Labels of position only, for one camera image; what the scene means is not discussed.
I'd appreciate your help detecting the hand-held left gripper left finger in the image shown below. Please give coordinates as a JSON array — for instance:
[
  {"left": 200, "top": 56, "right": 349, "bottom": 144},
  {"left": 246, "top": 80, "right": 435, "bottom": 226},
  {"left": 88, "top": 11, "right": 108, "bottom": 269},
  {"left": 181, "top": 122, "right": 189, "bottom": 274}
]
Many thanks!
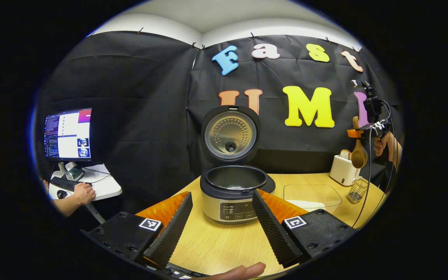
[{"left": 85, "top": 191, "right": 193, "bottom": 269}]

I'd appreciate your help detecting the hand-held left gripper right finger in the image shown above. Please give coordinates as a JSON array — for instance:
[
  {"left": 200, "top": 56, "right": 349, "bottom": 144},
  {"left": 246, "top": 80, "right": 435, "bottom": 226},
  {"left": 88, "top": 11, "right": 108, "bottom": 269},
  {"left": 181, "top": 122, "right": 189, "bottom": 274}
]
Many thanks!
[{"left": 252, "top": 189, "right": 357, "bottom": 269}]

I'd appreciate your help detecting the wooden spoon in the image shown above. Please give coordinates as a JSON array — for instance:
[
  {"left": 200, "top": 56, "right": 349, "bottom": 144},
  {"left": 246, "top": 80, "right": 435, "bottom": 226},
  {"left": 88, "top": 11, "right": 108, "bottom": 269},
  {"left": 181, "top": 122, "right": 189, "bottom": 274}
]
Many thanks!
[{"left": 350, "top": 116, "right": 368, "bottom": 169}]

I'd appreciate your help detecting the metal wire chopstick holder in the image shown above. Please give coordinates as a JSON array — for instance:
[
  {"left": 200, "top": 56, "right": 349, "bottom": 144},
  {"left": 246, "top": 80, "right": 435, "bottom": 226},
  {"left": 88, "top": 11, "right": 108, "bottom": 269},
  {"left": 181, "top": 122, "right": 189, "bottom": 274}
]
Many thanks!
[{"left": 346, "top": 178, "right": 369, "bottom": 204}]

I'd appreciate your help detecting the silver black rice cooker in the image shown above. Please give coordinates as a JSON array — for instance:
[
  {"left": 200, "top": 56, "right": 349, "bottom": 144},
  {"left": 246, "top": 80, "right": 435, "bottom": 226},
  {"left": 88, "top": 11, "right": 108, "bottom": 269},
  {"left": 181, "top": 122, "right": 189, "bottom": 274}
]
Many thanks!
[{"left": 200, "top": 105, "right": 276, "bottom": 225}]

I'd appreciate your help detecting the white toaster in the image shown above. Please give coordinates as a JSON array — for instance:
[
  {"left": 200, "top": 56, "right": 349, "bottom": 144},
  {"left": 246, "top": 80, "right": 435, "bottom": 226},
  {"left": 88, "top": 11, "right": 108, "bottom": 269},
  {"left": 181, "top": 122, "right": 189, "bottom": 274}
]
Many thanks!
[{"left": 329, "top": 154, "right": 361, "bottom": 187}]

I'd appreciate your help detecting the white side table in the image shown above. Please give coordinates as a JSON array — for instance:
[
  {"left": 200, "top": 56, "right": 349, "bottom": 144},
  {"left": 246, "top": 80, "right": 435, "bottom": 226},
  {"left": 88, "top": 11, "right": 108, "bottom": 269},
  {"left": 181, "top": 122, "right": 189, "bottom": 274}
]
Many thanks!
[{"left": 48, "top": 163, "right": 123, "bottom": 224}]

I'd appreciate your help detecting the white paper sheet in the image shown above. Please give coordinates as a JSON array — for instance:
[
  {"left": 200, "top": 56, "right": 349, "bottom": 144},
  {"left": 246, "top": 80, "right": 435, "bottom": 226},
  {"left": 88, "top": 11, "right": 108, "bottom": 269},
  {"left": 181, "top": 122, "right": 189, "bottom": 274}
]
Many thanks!
[{"left": 83, "top": 164, "right": 111, "bottom": 183}]

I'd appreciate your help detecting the small white green device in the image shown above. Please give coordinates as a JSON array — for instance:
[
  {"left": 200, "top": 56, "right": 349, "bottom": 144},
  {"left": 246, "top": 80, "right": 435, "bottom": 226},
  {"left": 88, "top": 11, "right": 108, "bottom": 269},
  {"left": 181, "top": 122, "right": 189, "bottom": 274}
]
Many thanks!
[{"left": 65, "top": 161, "right": 84, "bottom": 181}]

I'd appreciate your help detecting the black keyboard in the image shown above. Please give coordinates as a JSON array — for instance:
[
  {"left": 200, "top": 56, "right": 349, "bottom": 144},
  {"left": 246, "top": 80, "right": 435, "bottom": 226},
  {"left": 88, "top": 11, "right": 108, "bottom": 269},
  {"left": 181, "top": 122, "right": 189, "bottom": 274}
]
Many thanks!
[{"left": 50, "top": 176, "right": 92, "bottom": 192}]

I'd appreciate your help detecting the black backdrop cloth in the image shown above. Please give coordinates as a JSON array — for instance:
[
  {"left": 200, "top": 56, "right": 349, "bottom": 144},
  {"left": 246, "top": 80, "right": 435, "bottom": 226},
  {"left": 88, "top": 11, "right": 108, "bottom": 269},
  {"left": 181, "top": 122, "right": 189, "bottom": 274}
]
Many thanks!
[{"left": 33, "top": 30, "right": 403, "bottom": 212}]

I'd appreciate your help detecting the computer monitor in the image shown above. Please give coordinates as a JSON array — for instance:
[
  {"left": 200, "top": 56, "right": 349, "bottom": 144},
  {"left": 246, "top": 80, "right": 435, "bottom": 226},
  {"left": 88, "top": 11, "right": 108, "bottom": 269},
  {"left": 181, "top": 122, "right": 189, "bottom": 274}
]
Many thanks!
[{"left": 44, "top": 108, "right": 93, "bottom": 162}]

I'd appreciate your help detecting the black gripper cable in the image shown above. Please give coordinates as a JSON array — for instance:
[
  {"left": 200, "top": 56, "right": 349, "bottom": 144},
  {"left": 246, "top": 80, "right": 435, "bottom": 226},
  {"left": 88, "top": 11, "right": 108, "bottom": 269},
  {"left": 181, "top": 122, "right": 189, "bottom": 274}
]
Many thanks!
[{"left": 352, "top": 97, "right": 395, "bottom": 229}]

